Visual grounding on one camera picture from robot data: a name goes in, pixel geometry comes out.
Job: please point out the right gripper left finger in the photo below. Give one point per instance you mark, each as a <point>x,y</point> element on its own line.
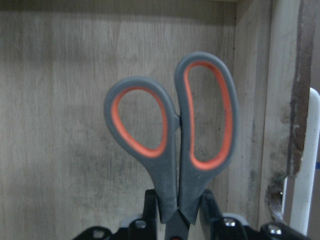
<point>145,227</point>

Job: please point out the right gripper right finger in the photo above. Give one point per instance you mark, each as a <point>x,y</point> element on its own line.
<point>215,224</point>

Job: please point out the grey orange scissors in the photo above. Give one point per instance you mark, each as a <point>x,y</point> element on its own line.
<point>179,178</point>

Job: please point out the wooden drawer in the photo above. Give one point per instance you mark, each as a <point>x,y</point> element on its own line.
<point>61,170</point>

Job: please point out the white drawer handle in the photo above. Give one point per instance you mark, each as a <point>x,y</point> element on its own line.
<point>297,192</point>

